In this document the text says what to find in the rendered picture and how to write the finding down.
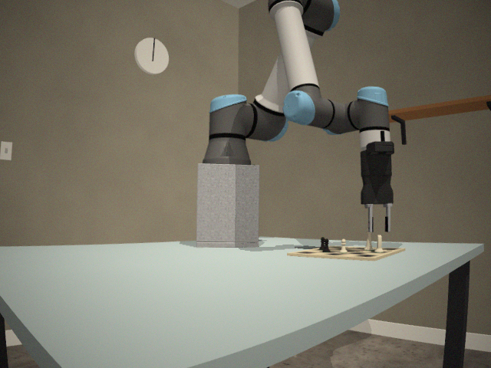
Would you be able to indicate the white pawn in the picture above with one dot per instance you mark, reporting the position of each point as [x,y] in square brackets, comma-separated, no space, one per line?
[343,250]

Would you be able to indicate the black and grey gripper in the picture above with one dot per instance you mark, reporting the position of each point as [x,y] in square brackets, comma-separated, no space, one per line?
[376,172]

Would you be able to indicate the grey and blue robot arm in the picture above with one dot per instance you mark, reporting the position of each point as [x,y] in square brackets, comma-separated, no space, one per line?
[232,120]

